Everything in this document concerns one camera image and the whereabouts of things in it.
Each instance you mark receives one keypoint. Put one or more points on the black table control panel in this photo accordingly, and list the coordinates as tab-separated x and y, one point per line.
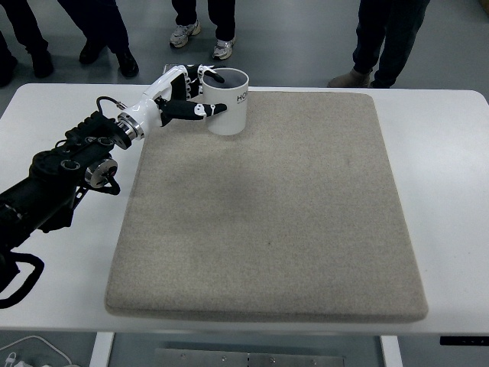
464	341

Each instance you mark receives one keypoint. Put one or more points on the person in black shoes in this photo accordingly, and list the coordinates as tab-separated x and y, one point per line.
34	34
111	26

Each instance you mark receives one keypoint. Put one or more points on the person in white sneakers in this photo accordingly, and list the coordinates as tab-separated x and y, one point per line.
223	47

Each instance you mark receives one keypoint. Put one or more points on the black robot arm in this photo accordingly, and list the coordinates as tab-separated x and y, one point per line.
49	183

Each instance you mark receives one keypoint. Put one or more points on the grey metal plate with screws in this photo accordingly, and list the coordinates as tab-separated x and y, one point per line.
248	359

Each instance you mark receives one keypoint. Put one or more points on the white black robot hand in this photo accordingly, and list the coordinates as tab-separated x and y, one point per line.
153	101

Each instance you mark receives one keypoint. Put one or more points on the white table leg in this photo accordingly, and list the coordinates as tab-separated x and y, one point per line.
390	351
101	349

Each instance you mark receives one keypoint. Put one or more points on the grey-brown felt mat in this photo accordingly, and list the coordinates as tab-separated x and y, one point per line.
267	248

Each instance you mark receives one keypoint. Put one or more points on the white cup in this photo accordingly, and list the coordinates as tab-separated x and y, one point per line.
229	122

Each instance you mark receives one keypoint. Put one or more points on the person in tan shoes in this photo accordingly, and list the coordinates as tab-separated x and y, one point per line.
382	38

